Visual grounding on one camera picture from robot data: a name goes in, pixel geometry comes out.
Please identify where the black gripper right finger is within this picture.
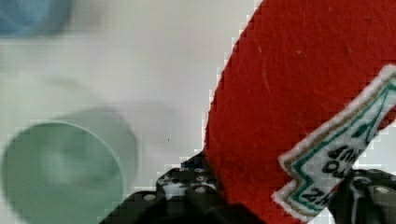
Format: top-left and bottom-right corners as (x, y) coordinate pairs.
(328, 169), (396, 224)

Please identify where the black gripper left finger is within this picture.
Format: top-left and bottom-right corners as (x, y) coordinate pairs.
(100, 152), (265, 224)

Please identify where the red plush ketchup bottle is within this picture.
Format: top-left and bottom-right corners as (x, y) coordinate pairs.
(204, 0), (396, 224)

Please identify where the green metal cup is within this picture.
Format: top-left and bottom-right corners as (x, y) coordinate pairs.
(1, 108), (138, 224)

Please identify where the blue bowl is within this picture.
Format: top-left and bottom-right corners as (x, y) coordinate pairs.
(0, 0), (74, 38)

